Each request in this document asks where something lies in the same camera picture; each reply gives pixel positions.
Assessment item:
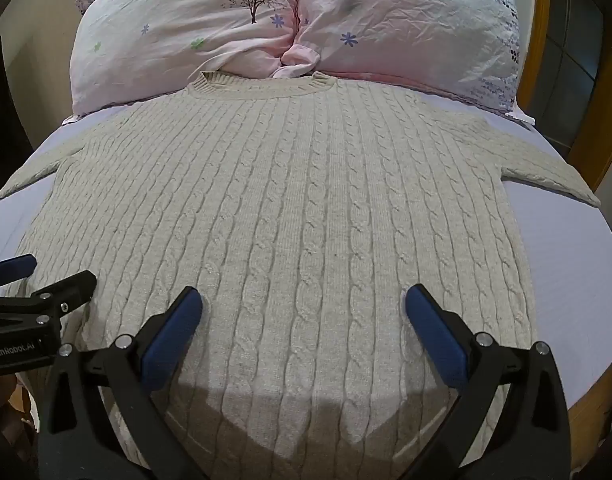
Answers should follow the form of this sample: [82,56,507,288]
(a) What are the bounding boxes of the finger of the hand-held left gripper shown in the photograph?
[0,254,38,290]
[0,270,98,333]

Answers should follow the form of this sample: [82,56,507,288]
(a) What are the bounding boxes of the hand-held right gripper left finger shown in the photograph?
[37,286,209,480]

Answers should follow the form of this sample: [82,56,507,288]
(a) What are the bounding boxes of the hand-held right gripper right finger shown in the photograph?
[405,284,572,480]

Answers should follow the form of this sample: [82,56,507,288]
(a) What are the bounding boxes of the beige cable-knit sweater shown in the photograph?
[0,71,602,462]

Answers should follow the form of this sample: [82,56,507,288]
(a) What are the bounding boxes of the lavender bed sheet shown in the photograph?
[0,87,612,413]

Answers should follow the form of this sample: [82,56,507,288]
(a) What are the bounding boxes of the pink floral pillow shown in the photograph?
[273,0,536,126]
[70,0,307,117]

